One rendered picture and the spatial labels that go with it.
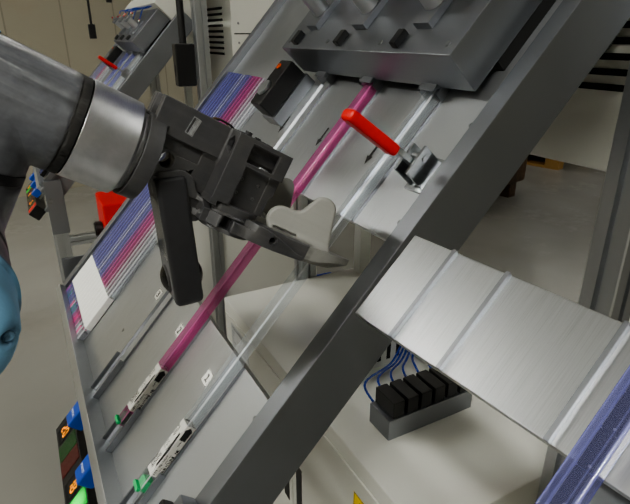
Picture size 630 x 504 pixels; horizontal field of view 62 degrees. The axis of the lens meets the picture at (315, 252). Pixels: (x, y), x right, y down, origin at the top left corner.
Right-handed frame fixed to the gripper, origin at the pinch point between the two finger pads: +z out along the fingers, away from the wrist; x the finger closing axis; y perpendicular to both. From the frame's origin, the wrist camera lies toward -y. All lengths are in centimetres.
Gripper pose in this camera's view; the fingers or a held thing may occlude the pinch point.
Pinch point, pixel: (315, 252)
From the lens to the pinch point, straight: 52.8
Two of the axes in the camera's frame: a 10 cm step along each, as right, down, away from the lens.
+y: 4.4, -8.9, -1.1
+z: 7.6, 3.0, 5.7
